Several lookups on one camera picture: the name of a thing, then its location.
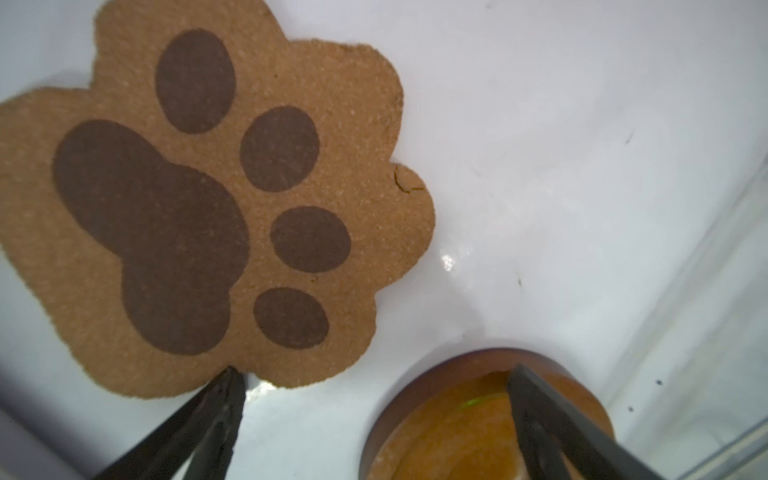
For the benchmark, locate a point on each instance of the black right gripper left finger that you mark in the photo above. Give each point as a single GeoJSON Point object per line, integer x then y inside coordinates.
{"type": "Point", "coordinates": [201, 434]}

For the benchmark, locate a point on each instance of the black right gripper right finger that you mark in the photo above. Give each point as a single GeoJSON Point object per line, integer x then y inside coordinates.
{"type": "Point", "coordinates": [552, 434]}

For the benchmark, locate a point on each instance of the cork paw coaster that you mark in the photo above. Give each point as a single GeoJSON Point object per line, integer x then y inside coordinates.
{"type": "Point", "coordinates": [218, 196]}

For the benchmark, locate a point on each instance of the brown wooden round coaster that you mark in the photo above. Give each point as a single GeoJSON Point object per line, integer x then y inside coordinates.
{"type": "Point", "coordinates": [454, 421]}

